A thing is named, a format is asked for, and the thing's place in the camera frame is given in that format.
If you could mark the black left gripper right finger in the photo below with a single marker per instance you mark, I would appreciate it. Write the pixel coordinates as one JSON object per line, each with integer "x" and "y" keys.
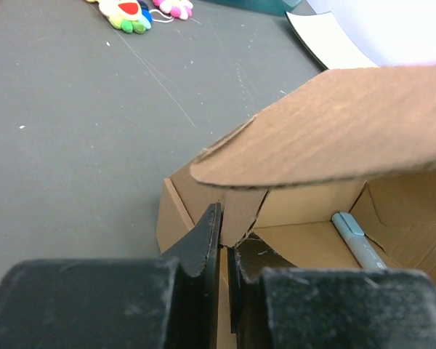
{"x": 276, "y": 305}

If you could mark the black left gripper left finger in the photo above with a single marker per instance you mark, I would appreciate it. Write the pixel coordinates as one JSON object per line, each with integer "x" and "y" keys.
{"x": 170, "y": 301}

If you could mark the light blue tube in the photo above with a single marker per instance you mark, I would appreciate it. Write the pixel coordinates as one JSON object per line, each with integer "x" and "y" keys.
{"x": 355, "y": 238}

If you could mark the brown cardboard box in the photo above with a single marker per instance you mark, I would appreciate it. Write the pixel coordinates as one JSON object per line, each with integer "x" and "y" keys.
{"x": 361, "y": 141}

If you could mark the white square plate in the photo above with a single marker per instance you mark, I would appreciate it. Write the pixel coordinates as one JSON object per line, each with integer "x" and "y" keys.
{"x": 326, "y": 41}

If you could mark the rainbow flower plush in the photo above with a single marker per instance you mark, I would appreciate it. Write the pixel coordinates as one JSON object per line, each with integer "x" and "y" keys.
{"x": 124, "y": 15}

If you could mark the pink flower plush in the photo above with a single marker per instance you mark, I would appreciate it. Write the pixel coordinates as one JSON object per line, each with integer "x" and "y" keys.
{"x": 173, "y": 9}

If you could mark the teal plastic bin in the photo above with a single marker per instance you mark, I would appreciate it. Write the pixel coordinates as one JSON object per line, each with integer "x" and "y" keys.
{"x": 269, "y": 7}

